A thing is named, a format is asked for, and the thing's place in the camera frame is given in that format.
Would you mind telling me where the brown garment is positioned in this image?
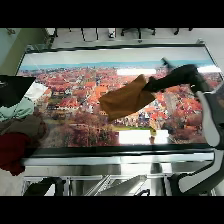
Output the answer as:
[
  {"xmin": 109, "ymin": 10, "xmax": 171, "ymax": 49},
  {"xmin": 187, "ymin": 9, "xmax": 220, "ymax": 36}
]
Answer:
[{"xmin": 98, "ymin": 73, "xmax": 157, "ymax": 123}]

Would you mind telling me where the white garment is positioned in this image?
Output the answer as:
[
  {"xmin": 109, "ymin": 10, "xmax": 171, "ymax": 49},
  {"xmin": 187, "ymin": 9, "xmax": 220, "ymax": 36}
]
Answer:
[{"xmin": 24, "ymin": 81, "xmax": 50, "ymax": 102}]

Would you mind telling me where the black office chair base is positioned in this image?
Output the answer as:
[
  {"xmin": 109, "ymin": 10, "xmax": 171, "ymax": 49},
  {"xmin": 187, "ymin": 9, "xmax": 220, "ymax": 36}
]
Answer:
[{"xmin": 120, "ymin": 28, "xmax": 157, "ymax": 40}]

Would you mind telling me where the beige garment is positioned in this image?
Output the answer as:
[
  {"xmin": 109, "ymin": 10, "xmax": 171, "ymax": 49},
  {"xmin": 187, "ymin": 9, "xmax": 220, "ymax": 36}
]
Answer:
[{"xmin": 0, "ymin": 114, "xmax": 48, "ymax": 143}]

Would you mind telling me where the pale green garment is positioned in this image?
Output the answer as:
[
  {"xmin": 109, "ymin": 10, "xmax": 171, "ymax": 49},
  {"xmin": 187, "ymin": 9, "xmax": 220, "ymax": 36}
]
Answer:
[{"xmin": 0, "ymin": 97, "xmax": 35, "ymax": 123}]

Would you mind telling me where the red garment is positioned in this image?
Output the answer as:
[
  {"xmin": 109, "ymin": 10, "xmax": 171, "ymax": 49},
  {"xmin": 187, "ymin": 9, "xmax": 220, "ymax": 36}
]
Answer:
[{"xmin": 0, "ymin": 131, "xmax": 32, "ymax": 177}]

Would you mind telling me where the silver frame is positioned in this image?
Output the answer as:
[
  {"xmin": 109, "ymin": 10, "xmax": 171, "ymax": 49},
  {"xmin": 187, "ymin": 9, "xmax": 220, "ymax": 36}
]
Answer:
[{"xmin": 19, "ymin": 152, "xmax": 224, "ymax": 197}]

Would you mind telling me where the black cable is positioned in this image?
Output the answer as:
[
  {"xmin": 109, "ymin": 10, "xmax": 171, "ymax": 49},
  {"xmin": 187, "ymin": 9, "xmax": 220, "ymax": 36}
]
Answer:
[{"xmin": 134, "ymin": 188, "xmax": 151, "ymax": 197}]

